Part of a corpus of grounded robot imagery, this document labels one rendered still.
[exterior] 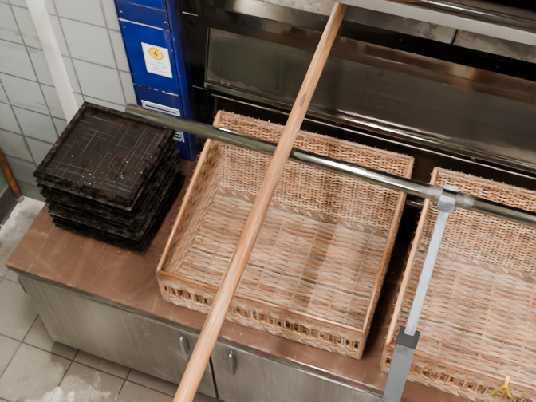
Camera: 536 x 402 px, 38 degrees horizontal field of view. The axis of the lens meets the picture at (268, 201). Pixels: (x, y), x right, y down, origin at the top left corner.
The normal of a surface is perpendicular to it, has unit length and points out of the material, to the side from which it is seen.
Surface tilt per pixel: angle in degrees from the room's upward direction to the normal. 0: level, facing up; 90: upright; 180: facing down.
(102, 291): 0
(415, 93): 70
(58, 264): 0
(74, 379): 0
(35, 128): 90
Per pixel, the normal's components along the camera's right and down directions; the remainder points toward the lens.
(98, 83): -0.35, 0.76
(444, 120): -0.34, 0.51
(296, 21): -0.02, -0.59
